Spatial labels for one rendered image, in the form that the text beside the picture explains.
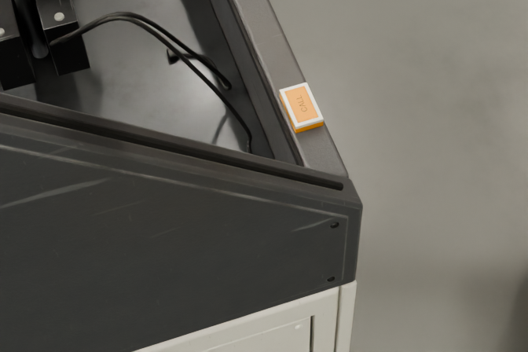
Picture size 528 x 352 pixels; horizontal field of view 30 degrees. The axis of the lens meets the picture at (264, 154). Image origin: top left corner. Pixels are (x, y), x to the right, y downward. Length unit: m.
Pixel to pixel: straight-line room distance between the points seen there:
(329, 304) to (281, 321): 0.06
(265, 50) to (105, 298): 0.32
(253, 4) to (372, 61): 1.20
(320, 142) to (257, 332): 0.24
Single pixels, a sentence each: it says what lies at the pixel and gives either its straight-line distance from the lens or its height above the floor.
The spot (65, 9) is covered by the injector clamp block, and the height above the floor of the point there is 0.98.
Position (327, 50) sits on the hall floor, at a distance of 2.30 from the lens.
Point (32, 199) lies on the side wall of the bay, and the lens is 0.78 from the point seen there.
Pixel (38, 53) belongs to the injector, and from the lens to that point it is 1.16.
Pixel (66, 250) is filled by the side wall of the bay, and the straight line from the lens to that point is 0.85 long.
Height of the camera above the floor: 1.76
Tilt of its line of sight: 56 degrees down
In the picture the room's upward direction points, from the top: 3 degrees counter-clockwise
